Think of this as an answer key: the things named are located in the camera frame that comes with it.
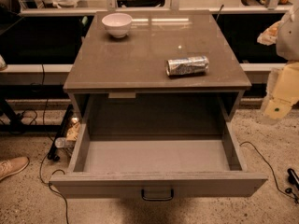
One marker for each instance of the black plug device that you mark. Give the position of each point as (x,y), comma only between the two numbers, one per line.
(293,178)

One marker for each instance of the black drawer handle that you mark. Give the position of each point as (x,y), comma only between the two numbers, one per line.
(157,196)

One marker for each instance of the clutter beside cabinet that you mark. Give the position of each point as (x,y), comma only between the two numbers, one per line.
(67,135)

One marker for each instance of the tan shoe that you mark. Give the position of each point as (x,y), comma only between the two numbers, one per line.
(12,166)

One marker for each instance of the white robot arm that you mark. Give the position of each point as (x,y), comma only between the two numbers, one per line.
(287,44)

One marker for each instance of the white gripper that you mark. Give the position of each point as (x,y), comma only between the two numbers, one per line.
(289,39)

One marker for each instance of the grey drawer cabinet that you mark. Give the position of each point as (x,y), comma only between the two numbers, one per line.
(136,62)

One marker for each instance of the white ceramic bowl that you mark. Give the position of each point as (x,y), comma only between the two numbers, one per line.
(117,24)

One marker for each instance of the open grey top drawer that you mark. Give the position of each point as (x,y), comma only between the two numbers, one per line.
(182,142)

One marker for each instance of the silver blue redbull can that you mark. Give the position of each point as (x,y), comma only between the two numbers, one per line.
(187,66)

